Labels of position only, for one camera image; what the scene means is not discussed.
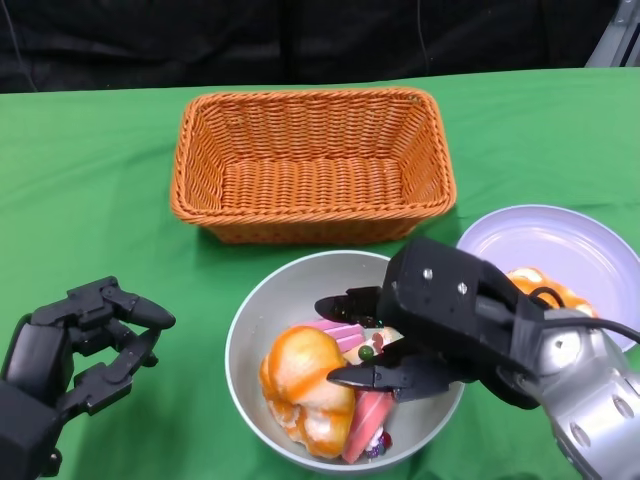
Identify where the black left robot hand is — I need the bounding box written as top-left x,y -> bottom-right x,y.
0,275 -> 177,480

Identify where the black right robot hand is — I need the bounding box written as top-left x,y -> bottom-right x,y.
313,285 -> 540,412

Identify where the yellow cake with fruit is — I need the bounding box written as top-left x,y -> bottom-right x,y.
344,327 -> 404,366

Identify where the coral pink layer cake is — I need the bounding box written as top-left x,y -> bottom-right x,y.
342,389 -> 396,464

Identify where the small purple berry cake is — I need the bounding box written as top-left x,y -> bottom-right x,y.
364,429 -> 394,459

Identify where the pink striped cake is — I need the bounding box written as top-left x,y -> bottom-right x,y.
309,317 -> 381,351

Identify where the orange striped bread roll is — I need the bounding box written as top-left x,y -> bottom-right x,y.
504,267 -> 599,319
258,324 -> 357,459

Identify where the grey-green bowl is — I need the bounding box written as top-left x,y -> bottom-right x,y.
224,249 -> 465,474

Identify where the lilac plate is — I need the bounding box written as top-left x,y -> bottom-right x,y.
455,203 -> 640,354

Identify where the orange wicker basket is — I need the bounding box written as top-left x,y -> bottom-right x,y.
169,88 -> 457,245

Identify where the green tablecloth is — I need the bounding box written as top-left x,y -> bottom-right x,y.
0,67 -> 640,480

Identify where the black backdrop cloth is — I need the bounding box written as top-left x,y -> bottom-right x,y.
0,0 -> 640,96

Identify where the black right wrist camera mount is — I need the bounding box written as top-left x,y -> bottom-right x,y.
377,237 -> 544,381

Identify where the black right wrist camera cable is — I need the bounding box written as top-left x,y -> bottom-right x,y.
528,286 -> 640,346

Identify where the grey metal frame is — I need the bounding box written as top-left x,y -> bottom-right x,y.
584,0 -> 640,69

